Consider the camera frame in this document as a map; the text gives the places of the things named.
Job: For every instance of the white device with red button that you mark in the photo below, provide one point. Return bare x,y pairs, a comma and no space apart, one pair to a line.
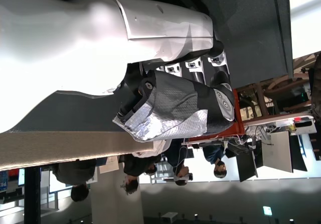
304,127

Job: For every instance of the black vertical post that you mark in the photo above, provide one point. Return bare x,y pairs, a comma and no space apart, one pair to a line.
32,196

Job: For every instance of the white building pillar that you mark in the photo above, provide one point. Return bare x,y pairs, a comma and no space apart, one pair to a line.
113,204

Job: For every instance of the white ceiling projector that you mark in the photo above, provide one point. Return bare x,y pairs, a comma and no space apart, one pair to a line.
169,216

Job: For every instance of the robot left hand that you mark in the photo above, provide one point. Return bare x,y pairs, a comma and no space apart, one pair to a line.
75,45

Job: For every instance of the person in black vest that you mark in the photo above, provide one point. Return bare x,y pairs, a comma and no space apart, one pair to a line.
140,162

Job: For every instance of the green exit sign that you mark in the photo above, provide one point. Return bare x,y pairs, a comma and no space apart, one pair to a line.
267,210

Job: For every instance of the person with dark short hair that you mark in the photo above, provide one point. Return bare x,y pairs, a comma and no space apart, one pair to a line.
131,186

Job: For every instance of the person wearing white headset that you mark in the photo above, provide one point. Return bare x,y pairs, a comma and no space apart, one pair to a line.
179,171

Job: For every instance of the brown wooden furniture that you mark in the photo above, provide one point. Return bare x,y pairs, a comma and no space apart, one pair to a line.
276,88

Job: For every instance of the person in dark grey jacket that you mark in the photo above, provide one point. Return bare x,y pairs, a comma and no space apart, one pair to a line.
72,171

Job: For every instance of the white board panel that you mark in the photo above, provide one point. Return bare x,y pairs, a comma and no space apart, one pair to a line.
278,151

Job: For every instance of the person wearing black mask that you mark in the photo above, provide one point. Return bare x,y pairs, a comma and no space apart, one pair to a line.
217,158

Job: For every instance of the black monitor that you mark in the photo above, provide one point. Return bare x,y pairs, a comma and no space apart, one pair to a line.
247,163

